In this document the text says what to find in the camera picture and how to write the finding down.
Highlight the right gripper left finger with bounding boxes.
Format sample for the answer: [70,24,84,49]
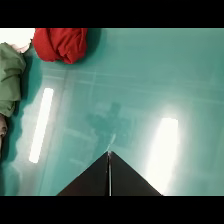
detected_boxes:
[57,150,110,197]

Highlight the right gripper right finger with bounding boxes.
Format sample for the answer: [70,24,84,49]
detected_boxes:
[109,150,163,197]

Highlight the grey garment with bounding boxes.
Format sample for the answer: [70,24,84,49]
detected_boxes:
[0,113,9,158]

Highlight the green garment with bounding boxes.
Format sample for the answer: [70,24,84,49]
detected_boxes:
[0,42,27,118]

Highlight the red garment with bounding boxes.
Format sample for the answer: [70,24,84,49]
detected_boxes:
[32,27,89,65]

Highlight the white garment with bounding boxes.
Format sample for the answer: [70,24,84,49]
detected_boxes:
[0,27,36,54]

